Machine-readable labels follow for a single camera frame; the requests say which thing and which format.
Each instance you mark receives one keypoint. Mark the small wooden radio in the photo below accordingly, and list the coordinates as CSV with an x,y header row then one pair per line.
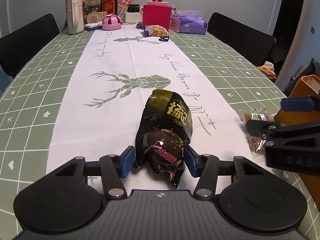
x,y
93,18

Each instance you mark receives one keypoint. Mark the pink round container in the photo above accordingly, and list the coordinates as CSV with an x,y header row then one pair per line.
x,y
111,22

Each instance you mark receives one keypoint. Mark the white water bottle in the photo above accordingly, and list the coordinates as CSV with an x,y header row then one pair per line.
x,y
75,17

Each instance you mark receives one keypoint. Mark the white deer print table runner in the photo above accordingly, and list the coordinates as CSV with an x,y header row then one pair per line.
x,y
125,62

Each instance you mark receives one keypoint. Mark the purple tissue pack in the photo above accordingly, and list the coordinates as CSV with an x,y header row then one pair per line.
x,y
190,23

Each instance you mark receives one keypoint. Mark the green grid tablecloth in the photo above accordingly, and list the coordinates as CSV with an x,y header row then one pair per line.
x,y
50,80

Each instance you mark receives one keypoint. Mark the black chair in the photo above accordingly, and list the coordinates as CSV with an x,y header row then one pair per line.
x,y
240,37
25,45

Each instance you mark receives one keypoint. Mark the clear plastic bottle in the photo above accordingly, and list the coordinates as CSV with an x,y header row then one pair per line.
x,y
93,1

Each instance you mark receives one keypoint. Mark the dark braised egg packet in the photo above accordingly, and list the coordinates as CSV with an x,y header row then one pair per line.
x,y
162,152

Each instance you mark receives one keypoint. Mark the small green object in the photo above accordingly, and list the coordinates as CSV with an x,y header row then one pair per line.
x,y
138,25

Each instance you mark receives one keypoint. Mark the beige cloth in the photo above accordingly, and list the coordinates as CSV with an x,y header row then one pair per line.
x,y
267,69

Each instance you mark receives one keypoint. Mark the small black jar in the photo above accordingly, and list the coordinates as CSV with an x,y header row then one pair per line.
x,y
133,8

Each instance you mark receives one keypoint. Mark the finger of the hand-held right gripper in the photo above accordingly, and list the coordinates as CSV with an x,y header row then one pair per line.
x,y
262,127
296,103

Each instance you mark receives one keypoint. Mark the black and gold packet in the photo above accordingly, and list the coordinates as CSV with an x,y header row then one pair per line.
x,y
172,110

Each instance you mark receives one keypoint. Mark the white and blue flat case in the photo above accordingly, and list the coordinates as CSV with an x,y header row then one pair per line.
x,y
92,26

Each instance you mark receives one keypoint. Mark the pink square box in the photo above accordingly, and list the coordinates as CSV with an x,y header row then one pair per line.
x,y
156,16

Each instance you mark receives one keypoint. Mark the blue clip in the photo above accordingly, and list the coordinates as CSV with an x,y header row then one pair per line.
x,y
144,31

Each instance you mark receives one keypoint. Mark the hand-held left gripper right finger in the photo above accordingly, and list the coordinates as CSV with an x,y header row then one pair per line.
x,y
190,161

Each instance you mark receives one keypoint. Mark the clear peanut packet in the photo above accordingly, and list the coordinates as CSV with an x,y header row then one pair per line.
x,y
156,31

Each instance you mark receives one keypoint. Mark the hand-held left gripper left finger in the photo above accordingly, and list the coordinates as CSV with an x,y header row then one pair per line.
x,y
128,161

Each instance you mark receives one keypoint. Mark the small white box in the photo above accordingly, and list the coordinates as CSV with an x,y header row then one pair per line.
x,y
132,17

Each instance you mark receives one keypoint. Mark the brown nut bar packet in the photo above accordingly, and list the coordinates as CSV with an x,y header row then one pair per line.
x,y
256,143

